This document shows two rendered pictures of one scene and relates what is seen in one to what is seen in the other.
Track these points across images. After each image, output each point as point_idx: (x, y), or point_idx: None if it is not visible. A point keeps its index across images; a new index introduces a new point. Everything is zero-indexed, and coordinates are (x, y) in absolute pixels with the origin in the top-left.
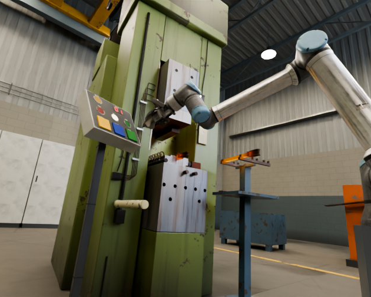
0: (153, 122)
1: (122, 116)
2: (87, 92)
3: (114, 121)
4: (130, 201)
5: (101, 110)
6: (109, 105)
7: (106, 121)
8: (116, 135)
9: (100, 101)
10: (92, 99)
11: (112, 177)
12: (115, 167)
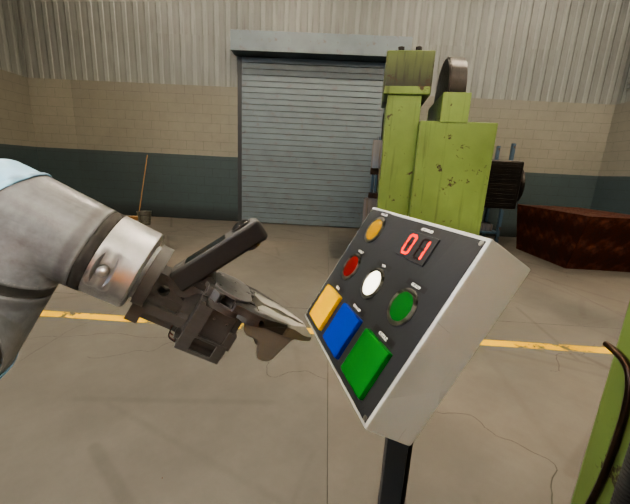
0: (261, 333)
1: (411, 271)
2: (367, 216)
3: (358, 299)
4: None
5: (350, 266)
6: (397, 234)
7: (329, 301)
8: (324, 345)
9: (378, 230)
10: (362, 234)
11: None
12: (580, 501)
